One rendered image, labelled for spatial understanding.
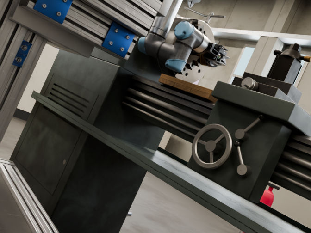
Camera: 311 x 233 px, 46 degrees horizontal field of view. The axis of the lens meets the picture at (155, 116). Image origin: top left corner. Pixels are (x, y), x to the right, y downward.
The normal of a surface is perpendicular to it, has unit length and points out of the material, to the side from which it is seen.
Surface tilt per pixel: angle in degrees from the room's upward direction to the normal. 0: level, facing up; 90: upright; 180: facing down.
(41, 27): 90
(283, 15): 90
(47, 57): 90
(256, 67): 90
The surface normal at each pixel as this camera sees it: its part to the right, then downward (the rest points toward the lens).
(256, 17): -0.73, -0.33
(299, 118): 0.65, 0.29
